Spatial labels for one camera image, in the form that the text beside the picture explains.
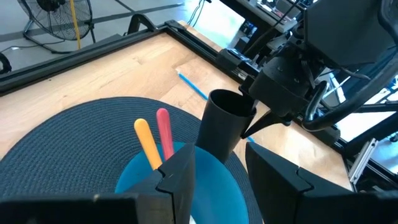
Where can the background desk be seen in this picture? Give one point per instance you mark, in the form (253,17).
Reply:
(264,15)

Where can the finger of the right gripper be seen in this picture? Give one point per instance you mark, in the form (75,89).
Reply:
(248,93)
(267,121)

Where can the black table frame rail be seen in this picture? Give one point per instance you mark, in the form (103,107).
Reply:
(62,67)

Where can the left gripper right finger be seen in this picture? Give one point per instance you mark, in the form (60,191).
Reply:
(273,186)

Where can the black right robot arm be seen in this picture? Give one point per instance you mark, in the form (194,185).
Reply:
(342,31)

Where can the black curved bracket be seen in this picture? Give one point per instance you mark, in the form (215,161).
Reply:
(136,18)

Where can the blue plate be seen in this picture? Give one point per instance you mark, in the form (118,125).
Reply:
(214,193)

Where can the dark round woven placemat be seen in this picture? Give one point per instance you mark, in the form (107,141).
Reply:
(62,149)

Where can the blue wrapped straw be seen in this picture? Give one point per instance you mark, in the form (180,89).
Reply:
(192,87)

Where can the black floor fan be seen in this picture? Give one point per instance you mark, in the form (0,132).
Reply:
(56,15)

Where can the black tall cup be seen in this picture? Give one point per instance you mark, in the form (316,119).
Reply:
(217,130)

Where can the silver metal bracket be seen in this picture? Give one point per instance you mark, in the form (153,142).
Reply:
(362,161)

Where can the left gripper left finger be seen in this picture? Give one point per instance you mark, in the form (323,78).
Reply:
(180,174)

